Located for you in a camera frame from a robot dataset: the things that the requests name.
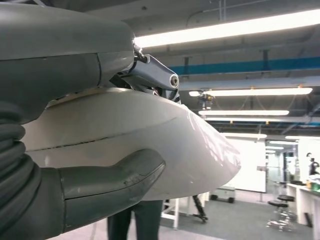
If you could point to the white desk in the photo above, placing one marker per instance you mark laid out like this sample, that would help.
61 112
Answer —
305 202

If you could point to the long ceiling light strip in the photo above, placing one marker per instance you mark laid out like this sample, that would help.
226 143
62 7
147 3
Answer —
244 113
302 137
282 142
244 136
225 30
250 92

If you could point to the person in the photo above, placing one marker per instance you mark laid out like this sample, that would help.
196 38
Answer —
312 167
145 222

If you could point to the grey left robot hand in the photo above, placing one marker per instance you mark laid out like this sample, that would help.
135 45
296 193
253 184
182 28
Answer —
62 49

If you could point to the black floor stand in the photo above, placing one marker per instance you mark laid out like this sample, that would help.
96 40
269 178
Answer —
200 212

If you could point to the grey ceiling duct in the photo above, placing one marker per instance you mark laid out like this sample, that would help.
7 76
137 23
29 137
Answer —
250 82

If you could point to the white table frame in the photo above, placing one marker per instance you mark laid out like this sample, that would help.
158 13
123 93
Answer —
176 212

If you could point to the black round stool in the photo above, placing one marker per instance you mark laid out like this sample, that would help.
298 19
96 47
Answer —
277 203
286 198

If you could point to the hanging ceiling device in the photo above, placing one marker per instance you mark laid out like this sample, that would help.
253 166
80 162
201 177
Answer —
205 101

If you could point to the blue ceiling pipe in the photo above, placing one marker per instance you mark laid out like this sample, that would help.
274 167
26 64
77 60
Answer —
250 65

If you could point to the white wheeled box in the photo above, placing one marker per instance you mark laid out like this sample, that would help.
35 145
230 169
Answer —
222 193

